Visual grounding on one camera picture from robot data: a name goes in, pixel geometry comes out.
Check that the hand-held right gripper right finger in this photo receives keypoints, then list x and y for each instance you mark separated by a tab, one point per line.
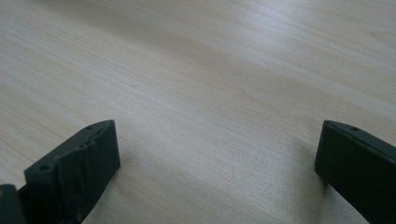
358	168

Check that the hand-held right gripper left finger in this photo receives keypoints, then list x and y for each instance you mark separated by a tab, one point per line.
77	174

